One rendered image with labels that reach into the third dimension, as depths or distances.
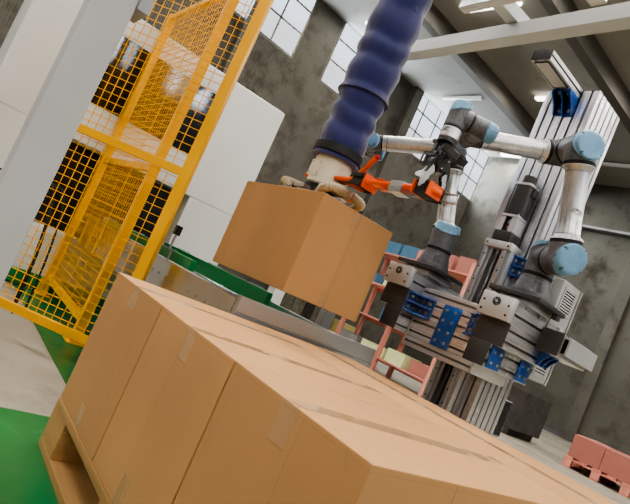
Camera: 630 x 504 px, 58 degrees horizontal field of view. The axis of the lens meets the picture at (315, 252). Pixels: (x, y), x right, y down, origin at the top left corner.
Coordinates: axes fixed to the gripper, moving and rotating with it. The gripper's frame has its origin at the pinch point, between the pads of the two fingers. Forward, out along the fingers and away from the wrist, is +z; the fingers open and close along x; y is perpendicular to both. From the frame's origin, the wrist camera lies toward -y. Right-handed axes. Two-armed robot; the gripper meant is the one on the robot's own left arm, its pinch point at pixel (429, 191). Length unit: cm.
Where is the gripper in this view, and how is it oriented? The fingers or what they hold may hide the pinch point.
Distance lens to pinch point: 207.8
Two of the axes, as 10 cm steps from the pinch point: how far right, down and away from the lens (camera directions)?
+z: -4.1, 9.1, -0.9
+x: -7.0, -3.8, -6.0
